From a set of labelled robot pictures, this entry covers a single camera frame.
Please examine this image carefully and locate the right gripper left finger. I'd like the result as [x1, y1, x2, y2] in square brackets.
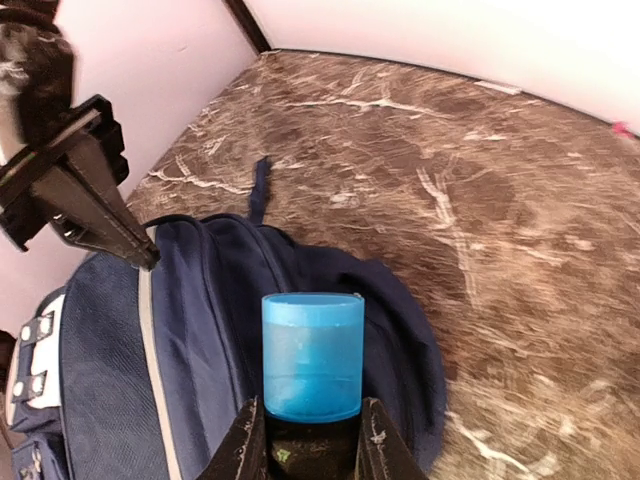
[197, 397, 268, 480]

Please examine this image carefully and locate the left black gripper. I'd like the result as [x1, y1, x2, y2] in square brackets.
[1, 95, 160, 270]

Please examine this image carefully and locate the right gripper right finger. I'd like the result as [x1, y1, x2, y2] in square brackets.
[354, 398, 425, 480]

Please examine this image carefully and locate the black marker blue cap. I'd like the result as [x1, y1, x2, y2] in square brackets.
[262, 293, 365, 479]

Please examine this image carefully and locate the navy blue student backpack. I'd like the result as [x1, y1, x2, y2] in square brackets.
[1, 159, 446, 479]

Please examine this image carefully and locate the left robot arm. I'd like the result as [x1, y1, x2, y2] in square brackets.
[1, 1, 160, 270]

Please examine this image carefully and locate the left black frame post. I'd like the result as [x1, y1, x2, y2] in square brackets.
[223, 0, 272, 55]

